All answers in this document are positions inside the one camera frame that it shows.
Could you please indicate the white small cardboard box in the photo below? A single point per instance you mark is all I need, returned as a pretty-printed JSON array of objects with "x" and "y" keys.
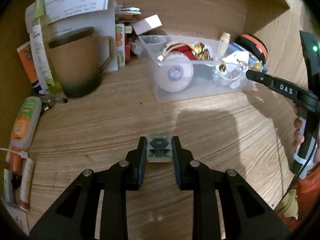
[{"x": 147, "y": 24}]

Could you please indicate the black orange zip case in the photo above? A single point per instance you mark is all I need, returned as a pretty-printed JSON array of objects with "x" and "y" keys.
[{"x": 254, "y": 45}]

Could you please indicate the white tape roll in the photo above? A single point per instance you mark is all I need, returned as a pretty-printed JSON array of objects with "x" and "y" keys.
[{"x": 175, "y": 72}]

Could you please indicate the orange printed packet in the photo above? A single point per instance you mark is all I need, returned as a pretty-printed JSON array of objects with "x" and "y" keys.
[{"x": 26, "y": 58}]

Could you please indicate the orange green tube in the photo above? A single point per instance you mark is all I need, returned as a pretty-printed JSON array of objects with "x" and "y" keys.
[{"x": 23, "y": 130}]

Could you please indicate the white paper receipt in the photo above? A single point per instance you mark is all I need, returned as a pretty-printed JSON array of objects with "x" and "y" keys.
[{"x": 75, "y": 0}]

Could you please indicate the person right hand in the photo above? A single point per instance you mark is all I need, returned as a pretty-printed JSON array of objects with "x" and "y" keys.
[{"x": 299, "y": 138}]

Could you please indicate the fruit print box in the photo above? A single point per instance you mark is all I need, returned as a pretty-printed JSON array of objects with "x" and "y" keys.
[{"x": 120, "y": 44}]

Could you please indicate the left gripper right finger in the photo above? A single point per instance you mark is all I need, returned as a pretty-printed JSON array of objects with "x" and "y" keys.
[{"x": 224, "y": 201}]

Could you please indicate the green patterned small packet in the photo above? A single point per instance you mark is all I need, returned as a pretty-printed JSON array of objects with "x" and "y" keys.
[{"x": 159, "y": 149}]

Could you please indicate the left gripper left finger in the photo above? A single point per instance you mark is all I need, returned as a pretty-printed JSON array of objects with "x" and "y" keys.
[{"x": 73, "y": 215}]

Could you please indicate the brown gradient ceramic mug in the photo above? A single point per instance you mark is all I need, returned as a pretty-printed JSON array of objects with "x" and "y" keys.
[{"x": 74, "y": 56}]

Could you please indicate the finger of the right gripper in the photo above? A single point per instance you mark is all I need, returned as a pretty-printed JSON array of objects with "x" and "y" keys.
[{"x": 260, "y": 77}]

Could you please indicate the green spray bottle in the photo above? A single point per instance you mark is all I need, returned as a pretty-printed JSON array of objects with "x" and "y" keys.
[{"x": 41, "y": 37}]

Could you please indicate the cream small bottle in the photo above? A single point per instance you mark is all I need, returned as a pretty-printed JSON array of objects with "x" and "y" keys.
[{"x": 223, "y": 45}]

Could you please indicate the translucent plastic storage bin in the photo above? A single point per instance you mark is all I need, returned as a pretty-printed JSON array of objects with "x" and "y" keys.
[{"x": 202, "y": 83}]

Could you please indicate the red white lip balm tube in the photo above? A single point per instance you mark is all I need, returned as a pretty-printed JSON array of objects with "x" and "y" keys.
[{"x": 26, "y": 184}]

